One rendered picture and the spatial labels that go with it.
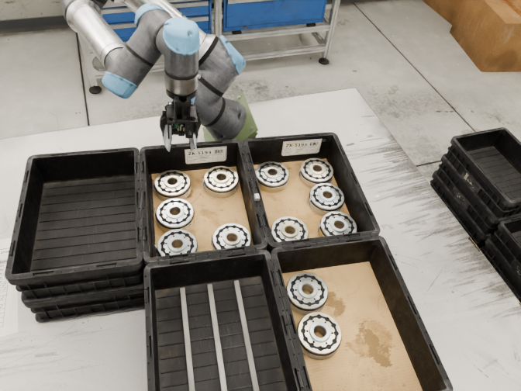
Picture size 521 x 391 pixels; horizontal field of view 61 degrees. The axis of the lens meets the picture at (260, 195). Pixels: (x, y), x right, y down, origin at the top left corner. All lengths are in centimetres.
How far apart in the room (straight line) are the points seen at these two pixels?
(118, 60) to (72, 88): 216
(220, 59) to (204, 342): 81
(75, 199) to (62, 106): 178
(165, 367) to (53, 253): 43
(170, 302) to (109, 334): 21
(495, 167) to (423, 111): 115
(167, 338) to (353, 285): 48
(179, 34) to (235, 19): 213
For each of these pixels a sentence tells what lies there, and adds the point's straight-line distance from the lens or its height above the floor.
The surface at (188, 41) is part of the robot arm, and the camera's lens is 98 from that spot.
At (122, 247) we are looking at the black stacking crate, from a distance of 123.
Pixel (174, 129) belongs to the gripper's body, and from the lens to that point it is 110.
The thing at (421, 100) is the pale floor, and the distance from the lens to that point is 339.
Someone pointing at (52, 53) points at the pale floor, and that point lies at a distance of 363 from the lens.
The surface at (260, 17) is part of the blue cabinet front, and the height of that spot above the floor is 40.
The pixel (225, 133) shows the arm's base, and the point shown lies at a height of 84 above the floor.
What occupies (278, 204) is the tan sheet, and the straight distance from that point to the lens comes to 131.
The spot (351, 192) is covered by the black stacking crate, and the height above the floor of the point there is 89.
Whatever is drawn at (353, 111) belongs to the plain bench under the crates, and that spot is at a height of 70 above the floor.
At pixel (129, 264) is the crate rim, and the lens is 108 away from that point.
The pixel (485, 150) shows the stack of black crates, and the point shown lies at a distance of 233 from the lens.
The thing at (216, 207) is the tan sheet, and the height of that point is 83.
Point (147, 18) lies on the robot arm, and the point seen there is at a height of 133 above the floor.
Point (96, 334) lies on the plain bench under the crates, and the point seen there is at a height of 70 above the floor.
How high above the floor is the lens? 183
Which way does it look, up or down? 49 degrees down
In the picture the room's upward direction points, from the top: 7 degrees clockwise
